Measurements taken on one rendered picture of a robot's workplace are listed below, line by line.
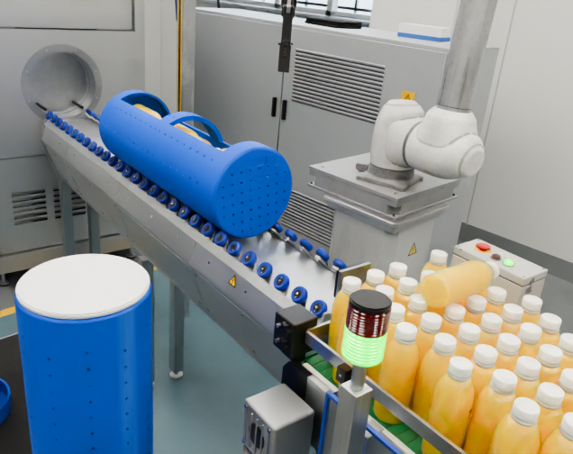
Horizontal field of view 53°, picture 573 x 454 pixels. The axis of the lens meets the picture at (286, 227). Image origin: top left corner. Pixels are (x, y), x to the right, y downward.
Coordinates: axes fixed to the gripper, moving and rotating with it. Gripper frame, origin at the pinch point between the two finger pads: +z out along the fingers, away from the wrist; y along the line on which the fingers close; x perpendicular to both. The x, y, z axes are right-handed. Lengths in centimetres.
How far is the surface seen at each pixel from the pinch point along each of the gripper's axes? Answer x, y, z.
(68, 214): -106, -124, 105
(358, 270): 22, 32, 44
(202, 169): -21.0, -3.0, 33.5
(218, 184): -15.5, 4.1, 34.9
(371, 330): 15, 86, 26
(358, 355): 14, 86, 31
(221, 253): -14, 4, 56
